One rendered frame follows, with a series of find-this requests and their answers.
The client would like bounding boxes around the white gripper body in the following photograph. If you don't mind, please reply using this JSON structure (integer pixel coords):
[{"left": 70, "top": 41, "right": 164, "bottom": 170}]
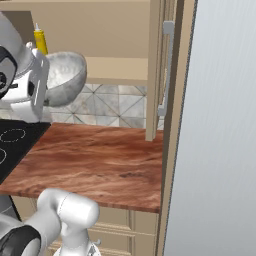
[{"left": 31, "top": 47, "right": 51, "bottom": 122}]

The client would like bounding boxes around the grey marbled bowl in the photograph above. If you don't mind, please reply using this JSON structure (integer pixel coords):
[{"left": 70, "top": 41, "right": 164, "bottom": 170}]
[{"left": 43, "top": 51, "right": 88, "bottom": 108}]

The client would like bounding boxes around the beige cabinet door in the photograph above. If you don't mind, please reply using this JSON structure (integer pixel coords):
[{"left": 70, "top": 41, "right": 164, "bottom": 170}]
[{"left": 145, "top": 0, "right": 166, "bottom": 142}]

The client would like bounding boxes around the narrow beige base cabinet front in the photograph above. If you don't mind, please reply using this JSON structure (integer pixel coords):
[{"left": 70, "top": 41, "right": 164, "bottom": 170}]
[{"left": 132, "top": 209, "right": 160, "bottom": 256}]

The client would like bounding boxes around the yellow squeeze bottle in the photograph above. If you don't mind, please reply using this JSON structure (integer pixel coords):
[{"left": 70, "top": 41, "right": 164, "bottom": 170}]
[{"left": 33, "top": 22, "right": 49, "bottom": 56}]

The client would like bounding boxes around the black hob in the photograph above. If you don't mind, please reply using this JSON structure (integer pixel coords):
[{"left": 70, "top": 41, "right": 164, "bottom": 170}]
[{"left": 0, "top": 119, "right": 52, "bottom": 185}]

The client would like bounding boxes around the beige tall side panel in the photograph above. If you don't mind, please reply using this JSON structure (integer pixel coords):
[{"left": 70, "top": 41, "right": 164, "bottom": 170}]
[{"left": 155, "top": 0, "right": 198, "bottom": 256}]

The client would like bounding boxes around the grey fridge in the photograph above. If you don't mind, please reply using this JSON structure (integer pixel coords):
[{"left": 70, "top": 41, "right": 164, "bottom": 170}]
[{"left": 162, "top": 0, "right": 256, "bottom": 256}]

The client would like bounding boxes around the beige wall cabinet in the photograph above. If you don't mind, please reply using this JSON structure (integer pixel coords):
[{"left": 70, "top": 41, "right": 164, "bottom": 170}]
[{"left": 0, "top": 0, "right": 152, "bottom": 87}]

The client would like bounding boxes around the grey cabinet door handle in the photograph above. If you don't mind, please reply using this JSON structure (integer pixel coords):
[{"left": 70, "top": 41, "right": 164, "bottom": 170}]
[{"left": 157, "top": 20, "right": 175, "bottom": 117}]

